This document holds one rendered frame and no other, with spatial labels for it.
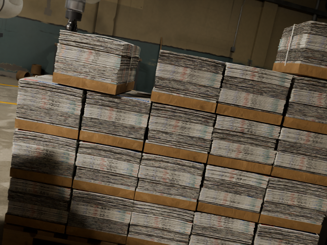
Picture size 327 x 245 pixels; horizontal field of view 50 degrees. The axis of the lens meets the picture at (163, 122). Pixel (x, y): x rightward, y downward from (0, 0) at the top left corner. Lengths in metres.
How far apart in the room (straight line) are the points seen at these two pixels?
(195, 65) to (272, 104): 0.37
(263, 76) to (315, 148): 0.40
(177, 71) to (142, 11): 6.94
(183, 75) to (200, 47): 7.33
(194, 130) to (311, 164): 0.54
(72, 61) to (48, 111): 0.24
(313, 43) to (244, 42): 7.76
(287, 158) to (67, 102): 1.00
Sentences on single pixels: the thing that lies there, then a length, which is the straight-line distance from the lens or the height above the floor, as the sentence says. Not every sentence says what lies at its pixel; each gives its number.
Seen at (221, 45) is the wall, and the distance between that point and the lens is 9.07.
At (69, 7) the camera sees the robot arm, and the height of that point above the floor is 1.17.
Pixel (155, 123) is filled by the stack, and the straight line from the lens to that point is 1.54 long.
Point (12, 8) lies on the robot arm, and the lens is 2.09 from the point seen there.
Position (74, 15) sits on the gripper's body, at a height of 1.14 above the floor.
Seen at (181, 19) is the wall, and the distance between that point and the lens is 8.67.
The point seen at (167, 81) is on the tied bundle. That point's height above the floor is 0.93.
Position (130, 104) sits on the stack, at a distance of 1.53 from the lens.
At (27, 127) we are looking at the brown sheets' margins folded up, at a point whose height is 0.62.
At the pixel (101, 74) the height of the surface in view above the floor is 0.91.
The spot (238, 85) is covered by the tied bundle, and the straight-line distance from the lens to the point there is 1.54.
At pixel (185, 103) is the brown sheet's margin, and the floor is 0.85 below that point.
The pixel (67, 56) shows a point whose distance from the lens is 1.58.
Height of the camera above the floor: 1.03
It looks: 10 degrees down
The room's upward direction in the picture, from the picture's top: 11 degrees clockwise
